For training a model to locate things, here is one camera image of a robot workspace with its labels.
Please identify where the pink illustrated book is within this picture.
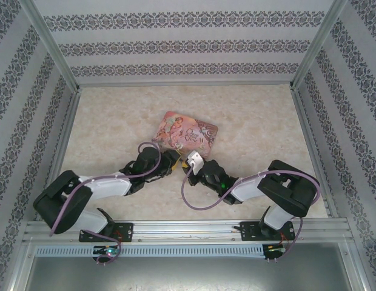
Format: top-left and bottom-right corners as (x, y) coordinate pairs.
(151, 110), (220, 159)

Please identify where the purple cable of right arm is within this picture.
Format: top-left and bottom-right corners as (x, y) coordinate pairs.
(181, 169), (321, 261)

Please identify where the aluminium side rail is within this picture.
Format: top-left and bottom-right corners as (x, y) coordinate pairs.
(290, 86), (339, 219)
(38, 89), (82, 221)

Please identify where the grey slotted cable duct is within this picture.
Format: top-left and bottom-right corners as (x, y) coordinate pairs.
(35, 244), (264, 259)

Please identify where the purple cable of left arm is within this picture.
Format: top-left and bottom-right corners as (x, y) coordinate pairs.
(49, 141), (162, 265)

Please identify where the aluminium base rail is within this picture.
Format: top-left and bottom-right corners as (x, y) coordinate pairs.
(22, 220), (349, 244)

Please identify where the aluminium frame post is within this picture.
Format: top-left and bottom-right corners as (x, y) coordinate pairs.
(289, 0), (351, 90)
(24, 0), (82, 93)

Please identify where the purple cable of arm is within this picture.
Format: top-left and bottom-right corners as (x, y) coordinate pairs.
(49, 141), (162, 265)
(181, 169), (321, 261)

